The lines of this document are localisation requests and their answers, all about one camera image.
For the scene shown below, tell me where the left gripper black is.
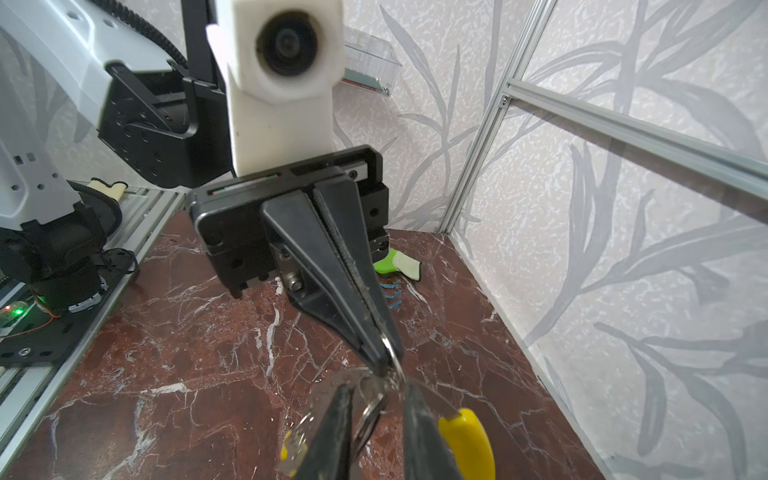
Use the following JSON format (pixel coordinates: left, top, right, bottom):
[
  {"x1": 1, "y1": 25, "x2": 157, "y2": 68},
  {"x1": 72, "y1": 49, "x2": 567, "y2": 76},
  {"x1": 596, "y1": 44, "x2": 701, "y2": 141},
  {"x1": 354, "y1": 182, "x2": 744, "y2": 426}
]
[{"x1": 188, "y1": 145, "x2": 403, "y2": 377}]

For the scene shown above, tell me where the aluminium cage frame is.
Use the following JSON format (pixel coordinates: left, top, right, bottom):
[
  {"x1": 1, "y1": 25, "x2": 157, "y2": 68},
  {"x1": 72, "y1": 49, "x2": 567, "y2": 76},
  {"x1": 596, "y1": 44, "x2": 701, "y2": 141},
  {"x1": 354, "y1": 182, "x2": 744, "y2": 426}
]
[{"x1": 439, "y1": 1, "x2": 767, "y2": 233}]

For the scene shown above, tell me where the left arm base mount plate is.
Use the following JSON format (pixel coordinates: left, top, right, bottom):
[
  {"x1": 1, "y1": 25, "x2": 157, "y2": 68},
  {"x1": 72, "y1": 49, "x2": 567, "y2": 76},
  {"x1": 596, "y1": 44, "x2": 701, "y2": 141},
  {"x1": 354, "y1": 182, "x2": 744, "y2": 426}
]
[{"x1": 1, "y1": 248, "x2": 138, "y2": 368}]

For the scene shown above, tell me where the silver keyring band yellow tag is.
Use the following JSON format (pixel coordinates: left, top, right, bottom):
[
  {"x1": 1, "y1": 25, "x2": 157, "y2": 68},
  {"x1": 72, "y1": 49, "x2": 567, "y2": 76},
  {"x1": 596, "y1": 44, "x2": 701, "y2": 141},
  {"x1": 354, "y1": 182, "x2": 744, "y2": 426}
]
[{"x1": 299, "y1": 332, "x2": 497, "y2": 480}]

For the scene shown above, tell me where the green gardening glove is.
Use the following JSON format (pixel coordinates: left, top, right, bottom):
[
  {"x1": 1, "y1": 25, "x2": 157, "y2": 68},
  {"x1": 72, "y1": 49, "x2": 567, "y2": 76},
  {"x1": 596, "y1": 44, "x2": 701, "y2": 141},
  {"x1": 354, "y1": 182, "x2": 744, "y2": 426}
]
[{"x1": 374, "y1": 248, "x2": 421, "y2": 281}]

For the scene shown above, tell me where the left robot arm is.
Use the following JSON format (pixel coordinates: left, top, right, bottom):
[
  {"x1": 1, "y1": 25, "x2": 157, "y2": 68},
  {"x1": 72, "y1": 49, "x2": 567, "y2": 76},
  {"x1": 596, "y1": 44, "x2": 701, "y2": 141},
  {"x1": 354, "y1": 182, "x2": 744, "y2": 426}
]
[{"x1": 1, "y1": 1, "x2": 404, "y2": 377}]

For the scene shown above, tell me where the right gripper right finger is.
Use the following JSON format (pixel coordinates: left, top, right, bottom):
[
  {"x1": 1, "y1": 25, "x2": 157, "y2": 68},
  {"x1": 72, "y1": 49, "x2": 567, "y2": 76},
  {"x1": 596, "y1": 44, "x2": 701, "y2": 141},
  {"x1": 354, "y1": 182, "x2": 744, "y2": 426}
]
[{"x1": 403, "y1": 383, "x2": 463, "y2": 480}]

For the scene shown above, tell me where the blue hand rake yellow handle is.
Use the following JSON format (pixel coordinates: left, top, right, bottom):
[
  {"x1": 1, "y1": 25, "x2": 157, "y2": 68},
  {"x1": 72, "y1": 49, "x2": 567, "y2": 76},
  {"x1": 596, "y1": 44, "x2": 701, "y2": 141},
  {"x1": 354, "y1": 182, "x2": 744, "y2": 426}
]
[{"x1": 380, "y1": 279, "x2": 403, "y2": 310}]

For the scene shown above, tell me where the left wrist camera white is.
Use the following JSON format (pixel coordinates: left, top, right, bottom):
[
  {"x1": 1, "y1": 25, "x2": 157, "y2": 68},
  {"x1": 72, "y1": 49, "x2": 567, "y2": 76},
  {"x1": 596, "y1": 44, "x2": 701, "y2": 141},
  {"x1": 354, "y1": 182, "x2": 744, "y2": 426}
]
[{"x1": 206, "y1": 1, "x2": 346, "y2": 177}]

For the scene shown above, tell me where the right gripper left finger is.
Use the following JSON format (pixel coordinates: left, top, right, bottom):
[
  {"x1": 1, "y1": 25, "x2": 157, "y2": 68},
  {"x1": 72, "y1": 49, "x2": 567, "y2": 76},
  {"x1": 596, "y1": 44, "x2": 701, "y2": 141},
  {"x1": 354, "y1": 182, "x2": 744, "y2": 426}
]
[{"x1": 293, "y1": 384, "x2": 353, "y2": 480}]

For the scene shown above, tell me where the aluminium front rail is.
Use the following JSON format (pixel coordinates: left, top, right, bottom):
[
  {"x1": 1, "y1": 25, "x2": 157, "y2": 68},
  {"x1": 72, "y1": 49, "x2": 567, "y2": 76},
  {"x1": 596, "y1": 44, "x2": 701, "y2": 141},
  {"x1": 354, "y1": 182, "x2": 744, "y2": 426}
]
[{"x1": 1, "y1": 189, "x2": 184, "y2": 469}]

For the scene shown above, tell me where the small black white key fob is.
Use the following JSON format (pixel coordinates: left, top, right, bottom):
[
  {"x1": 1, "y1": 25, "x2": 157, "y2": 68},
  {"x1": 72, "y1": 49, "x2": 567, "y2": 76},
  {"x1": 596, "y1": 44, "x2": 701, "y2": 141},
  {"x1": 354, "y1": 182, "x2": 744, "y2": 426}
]
[{"x1": 350, "y1": 393, "x2": 389, "y2": 461}]

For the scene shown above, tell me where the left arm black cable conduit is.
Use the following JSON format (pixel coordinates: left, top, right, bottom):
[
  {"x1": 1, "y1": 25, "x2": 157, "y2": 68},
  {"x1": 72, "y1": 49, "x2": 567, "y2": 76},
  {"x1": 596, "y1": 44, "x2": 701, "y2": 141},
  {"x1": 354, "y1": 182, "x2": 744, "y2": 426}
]
[{"x1": 89, "y1": 0, "x2": 190, "y2": 70}]

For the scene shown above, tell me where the key with yellow cap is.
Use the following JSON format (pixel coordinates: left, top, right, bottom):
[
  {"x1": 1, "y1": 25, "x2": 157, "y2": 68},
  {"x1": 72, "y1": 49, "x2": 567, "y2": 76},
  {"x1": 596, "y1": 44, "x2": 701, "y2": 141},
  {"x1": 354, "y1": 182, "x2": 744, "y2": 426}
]
[{"x1": 279, "y1": 430, "x2": 307, "y2": 477}]

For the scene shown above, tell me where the clear plastic wall tray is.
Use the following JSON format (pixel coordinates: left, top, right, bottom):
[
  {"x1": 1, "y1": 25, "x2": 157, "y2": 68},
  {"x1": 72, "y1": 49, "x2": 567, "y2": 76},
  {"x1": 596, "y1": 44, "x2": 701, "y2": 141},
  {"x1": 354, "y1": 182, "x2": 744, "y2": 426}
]
[{"x1": 342, "y1": 26, "x2": 402, "y2": 97}]

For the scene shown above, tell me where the green circuit board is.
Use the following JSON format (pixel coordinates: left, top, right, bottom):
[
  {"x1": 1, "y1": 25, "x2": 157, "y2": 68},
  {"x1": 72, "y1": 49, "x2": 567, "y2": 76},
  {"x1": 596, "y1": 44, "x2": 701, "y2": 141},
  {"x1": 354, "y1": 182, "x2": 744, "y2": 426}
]
[{"x1": 0, "y1": 301, "x2": 30, "y2": 329}]

